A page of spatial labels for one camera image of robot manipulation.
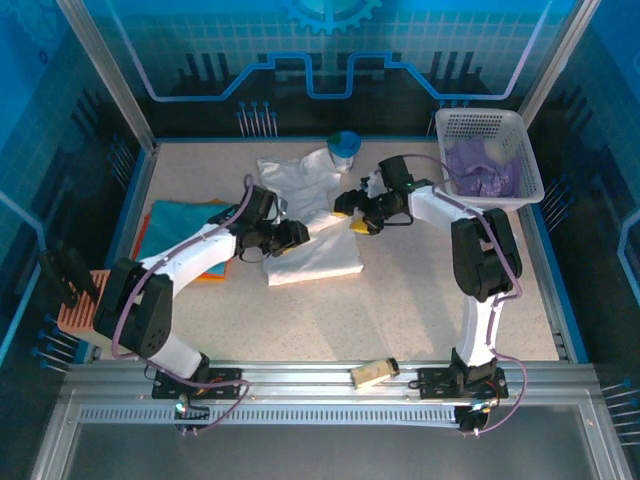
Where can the white t-shirt with black print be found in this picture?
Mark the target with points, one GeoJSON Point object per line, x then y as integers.
{"type": "Point", "coordinates": [320, 255]}

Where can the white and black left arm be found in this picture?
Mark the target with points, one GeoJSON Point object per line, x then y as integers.
{"type": "Point", "coordinates": [200, 250]}

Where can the white and blue yogurt cup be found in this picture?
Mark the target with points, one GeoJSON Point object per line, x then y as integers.
{"type": "Point", "coordinates": [344, 160]}

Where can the yellow folded t-shirt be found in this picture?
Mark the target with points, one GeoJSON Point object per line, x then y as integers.
{"type": "Point", "coordinates": [217, 201]}

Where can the orange folded t-shirt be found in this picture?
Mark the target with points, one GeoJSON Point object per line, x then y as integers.
{"type": "Point", "coordinates": [210, 278]}

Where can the purple t-shirt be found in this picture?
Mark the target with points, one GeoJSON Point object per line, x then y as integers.
{"type": "Point", "coordinates": [475, 172]}

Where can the teal folded t-shirt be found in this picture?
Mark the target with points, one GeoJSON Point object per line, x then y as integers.
{"type": "Point", "coordinates": [175, 220]}

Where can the beige bottle with black cap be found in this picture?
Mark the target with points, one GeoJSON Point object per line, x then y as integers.
{"type": "Point", "coordinates": [372, 372]}

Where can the white perforated plastic basket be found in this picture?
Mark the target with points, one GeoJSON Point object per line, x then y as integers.
{"type": "Point", "coordinates": [527, 145]}

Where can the black slotted rack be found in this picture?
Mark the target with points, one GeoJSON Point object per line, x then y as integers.
{"type": "Point", "coordinates": [65, 272]}

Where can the aluminium mounting rail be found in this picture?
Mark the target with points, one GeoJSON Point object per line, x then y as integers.
{"type": "Point", "coordinates": [300, 382]}

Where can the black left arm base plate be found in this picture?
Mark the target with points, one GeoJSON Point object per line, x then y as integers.
{"type": "Point", "coordinates": [225, 380]}

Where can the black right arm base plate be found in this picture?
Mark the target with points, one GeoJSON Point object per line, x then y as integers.
{"type": "Point", "coordinates": [435, 382]}

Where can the aluminium frame post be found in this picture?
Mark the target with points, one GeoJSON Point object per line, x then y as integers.
{"type": "Point", "coordinates": [555, 55]}
{"type": "Point", "coordinates": [107, 75]}

